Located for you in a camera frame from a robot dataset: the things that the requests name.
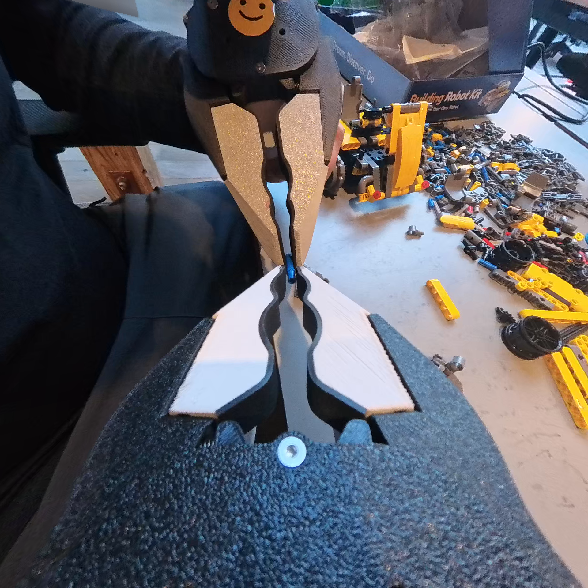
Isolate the small grey brick assembly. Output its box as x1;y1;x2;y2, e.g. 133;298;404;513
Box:
431;354;466;391

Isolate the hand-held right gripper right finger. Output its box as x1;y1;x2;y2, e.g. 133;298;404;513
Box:
296;266;417;445

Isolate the black toy wheel hub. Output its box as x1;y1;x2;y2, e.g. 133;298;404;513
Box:
500;316;564;360
489;239;536;273

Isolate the dark blue cardboard box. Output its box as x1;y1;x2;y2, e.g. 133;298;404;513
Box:
317;0;533;122

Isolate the black cable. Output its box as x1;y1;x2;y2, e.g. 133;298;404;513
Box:
514;28;588;125

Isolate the yellow toy beam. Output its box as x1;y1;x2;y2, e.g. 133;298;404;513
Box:
426;279;461;321

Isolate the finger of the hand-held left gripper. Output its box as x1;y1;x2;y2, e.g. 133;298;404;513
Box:
209;102;288;266
277;93;330;266

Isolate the person's left hand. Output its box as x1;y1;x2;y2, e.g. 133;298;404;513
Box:
328;125;346;168

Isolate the yellow black toy brick vehicle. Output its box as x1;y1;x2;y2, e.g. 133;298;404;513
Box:
324;76;430;204

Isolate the pile of toy brick pieces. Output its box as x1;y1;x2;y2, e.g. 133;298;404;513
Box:
423;122;588;430

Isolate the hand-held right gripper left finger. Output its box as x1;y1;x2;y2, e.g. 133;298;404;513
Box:
168;266;285;432

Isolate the wooden post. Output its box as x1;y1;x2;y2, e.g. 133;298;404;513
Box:
79;146;164;202

